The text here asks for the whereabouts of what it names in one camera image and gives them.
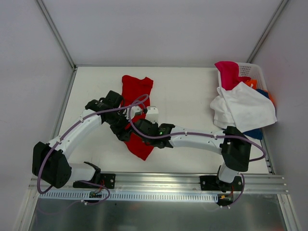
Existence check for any red t shirt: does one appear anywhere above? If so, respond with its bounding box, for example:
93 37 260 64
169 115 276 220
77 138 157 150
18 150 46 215
121 75 154 161

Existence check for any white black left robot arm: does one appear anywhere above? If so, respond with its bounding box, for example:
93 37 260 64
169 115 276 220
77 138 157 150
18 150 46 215
32 90 130 189

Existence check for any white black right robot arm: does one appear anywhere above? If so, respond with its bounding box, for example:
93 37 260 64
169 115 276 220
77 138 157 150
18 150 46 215
133 119 251 193

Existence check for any magenta t shirt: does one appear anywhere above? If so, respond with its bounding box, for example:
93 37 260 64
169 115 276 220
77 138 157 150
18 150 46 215
215 61 251 90

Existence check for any white t shirt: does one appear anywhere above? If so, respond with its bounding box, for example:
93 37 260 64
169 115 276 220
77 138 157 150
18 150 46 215
210 82 277 133

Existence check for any orange t shirt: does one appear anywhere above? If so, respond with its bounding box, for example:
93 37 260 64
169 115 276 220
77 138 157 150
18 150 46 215
244 79 275 104

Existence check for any white plastic basket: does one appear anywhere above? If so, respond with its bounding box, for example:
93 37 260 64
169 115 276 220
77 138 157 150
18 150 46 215
218 62 268 91

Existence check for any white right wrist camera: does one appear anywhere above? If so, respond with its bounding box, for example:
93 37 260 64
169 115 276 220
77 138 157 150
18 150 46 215
145 106 159 124

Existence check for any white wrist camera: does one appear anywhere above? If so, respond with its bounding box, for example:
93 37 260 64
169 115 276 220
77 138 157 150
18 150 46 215
129 106 142 119
145 106 159 124

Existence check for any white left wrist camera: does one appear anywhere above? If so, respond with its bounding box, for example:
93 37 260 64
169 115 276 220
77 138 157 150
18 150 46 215
129 106 142 119

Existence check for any aluminium mounting rail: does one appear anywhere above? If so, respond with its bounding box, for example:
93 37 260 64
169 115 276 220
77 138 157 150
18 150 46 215
28 172 289 194

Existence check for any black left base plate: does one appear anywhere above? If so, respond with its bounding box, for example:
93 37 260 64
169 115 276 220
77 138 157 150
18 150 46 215
73 172 116 189

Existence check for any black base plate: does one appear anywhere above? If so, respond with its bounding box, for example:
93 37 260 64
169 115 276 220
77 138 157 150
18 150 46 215
199 175 243 193
73 172 116 189

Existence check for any left aluminium frame bar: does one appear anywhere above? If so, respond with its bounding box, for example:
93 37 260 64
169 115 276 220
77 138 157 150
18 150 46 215
44 67 78 143

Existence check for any aluminium frame bar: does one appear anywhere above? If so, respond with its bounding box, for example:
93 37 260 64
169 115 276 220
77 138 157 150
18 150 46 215
75 64 216 68
44 67 78 143

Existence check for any rear aluminium frame bar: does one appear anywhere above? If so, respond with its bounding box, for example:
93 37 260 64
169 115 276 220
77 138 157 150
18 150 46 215
75 64 216 68

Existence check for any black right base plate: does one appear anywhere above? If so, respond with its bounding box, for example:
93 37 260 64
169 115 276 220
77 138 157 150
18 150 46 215
199 175 243 193

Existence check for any white slotted cable duct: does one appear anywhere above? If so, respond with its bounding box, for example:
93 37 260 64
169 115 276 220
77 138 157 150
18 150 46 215
41 190 218 203

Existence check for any left aluminium frame post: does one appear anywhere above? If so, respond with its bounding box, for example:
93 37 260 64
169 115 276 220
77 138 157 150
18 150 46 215
35 0 77 71

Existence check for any aluminium frame post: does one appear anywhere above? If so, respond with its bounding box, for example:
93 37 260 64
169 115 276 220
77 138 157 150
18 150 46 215
35 0 77 71
246 0 290 63

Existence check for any right aluminium frame post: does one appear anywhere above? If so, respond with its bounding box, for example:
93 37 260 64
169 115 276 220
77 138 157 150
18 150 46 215
246 0 290 63

